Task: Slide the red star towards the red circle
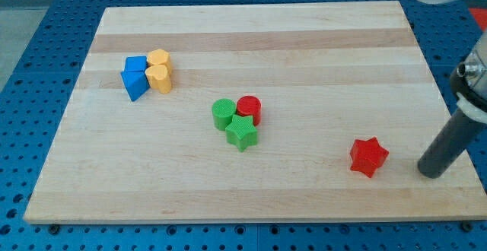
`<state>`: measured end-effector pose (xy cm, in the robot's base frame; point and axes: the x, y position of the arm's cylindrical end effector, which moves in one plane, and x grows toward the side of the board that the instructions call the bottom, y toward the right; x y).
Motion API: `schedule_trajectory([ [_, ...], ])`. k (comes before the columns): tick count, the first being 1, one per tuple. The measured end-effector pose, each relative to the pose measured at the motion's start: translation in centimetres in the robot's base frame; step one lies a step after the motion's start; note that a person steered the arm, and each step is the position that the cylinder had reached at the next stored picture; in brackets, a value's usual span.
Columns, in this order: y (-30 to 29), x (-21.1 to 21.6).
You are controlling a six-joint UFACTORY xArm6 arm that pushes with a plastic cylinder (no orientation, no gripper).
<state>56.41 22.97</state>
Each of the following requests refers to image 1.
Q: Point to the green cylinder block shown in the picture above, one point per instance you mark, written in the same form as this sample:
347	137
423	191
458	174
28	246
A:
222	113

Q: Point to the wooden board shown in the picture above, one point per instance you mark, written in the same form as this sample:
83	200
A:
325	73

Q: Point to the yellow heart block front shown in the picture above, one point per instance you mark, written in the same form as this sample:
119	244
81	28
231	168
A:
158	77

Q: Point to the blue triangle block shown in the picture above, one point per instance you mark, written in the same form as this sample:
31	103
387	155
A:
135	83

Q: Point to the blue cube block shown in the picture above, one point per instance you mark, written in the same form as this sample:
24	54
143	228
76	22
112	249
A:
135	63

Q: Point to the red star block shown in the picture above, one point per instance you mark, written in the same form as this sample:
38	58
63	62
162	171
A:
367	156

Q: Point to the red cylinder block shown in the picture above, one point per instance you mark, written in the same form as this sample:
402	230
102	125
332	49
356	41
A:
250	106

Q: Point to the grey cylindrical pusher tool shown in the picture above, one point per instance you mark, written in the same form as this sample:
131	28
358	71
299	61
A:
449	144

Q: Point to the green star block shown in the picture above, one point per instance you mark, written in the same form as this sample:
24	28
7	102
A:
241	132

